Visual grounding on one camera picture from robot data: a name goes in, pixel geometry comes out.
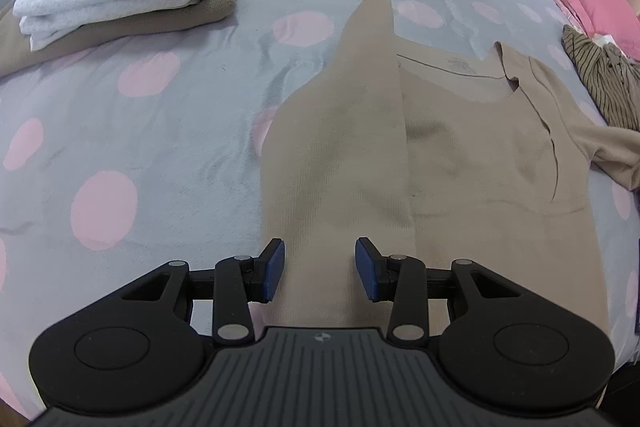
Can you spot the tan folded garment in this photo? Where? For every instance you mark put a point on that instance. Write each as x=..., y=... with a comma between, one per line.
x=150, y=24

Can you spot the beige shirt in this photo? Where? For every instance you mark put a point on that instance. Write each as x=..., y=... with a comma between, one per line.
x=340, y=157

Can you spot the grey pink-dotted bed sheet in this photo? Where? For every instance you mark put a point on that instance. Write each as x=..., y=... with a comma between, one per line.
x=175, y=132

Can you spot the olive striped garment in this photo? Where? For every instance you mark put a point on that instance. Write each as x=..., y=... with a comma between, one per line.
x=605, y=77

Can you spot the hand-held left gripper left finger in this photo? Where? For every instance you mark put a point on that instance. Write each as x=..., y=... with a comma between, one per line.
x=274, y=270

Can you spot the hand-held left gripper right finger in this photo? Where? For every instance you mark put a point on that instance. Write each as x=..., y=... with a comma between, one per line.
x=367, y=272

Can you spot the white crumpled cloth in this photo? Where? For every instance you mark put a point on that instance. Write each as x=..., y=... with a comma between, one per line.
x=602, y=40

